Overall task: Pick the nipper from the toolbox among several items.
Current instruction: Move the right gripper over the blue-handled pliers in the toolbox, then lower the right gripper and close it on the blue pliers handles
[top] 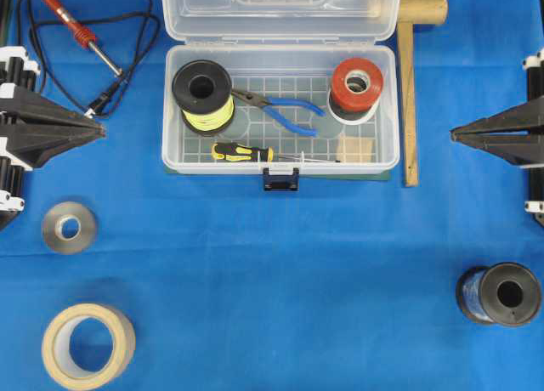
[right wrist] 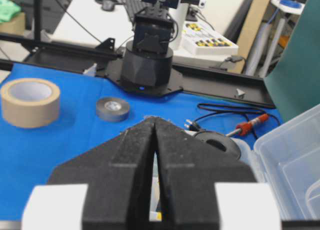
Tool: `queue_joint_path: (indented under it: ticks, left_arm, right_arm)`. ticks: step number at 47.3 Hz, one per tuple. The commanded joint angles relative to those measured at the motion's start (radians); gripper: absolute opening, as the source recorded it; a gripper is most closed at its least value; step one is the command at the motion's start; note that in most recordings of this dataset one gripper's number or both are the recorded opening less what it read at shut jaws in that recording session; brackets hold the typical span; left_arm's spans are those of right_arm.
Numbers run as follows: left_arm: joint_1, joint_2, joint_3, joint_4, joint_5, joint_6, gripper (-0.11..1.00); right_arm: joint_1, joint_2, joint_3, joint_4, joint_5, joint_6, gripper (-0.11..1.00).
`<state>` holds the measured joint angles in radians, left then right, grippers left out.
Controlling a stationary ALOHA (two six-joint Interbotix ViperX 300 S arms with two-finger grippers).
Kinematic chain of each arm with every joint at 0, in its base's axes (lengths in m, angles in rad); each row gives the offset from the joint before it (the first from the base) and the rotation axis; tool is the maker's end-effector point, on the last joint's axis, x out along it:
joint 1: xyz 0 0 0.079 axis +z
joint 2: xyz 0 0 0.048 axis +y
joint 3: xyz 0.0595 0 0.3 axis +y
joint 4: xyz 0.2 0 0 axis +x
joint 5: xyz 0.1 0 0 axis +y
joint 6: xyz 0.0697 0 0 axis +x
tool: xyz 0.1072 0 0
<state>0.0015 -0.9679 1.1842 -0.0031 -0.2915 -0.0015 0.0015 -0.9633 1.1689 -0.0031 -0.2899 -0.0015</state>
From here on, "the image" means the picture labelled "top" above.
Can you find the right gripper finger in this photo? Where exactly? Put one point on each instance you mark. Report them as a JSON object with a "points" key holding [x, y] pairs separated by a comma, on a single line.
{"points": [[522, 150], [525, 117]]}

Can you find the blue wire spool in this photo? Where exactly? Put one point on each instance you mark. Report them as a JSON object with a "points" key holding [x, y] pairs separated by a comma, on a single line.
{"points": [[507, 294]]}

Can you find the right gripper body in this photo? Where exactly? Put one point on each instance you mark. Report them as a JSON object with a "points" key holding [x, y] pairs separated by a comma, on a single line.
{"points": [[533, 67]]}

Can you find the wooden mallet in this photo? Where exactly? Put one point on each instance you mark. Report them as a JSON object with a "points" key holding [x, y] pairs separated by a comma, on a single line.
{"points": [[413, 13]]}

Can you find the blue table cloth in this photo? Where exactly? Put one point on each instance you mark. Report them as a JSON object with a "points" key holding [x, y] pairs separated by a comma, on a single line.
{"points": [[339, 286]]}

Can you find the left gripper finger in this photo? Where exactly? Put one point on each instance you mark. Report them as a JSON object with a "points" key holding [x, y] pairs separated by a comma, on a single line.
{"points": [[31, 146], [28, 105]]}

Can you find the white tape roll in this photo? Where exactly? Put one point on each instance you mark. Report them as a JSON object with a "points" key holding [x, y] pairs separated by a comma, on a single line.
{"points": [[352, 118]]}

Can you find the grey tape roll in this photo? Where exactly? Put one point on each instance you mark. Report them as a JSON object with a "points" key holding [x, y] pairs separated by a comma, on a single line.
{"points": [[69, 228]]}

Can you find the red tape roll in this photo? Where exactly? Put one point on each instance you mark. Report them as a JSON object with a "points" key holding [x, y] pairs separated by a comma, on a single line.
{"points": [[356, 85]]}

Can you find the yellow wire spool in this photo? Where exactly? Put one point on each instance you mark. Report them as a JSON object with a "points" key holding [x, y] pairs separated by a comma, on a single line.
{"points": [[202, 90]]}

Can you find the beige masking tape roll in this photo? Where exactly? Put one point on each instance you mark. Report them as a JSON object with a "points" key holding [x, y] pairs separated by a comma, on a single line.
{"points": [[87, 346]]}

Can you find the yellow black screwdriver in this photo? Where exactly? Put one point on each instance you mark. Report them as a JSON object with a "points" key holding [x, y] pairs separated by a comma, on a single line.
{"points": [[233, 152]]}

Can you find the small wooden block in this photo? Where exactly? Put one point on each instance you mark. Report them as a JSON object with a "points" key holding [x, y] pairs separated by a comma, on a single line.
{"points": [[355, 149]]}

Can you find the red soldering iron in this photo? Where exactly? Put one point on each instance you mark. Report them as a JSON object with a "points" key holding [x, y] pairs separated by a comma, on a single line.
{"points": [[82, 34]]}

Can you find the clear plastic toolbox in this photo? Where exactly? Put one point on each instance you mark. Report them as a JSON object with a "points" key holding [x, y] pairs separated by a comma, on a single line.
{"points": [[280, 55]]}

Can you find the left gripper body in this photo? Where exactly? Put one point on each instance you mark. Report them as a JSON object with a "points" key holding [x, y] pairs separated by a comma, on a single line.
{"points": [[17, 70]]}

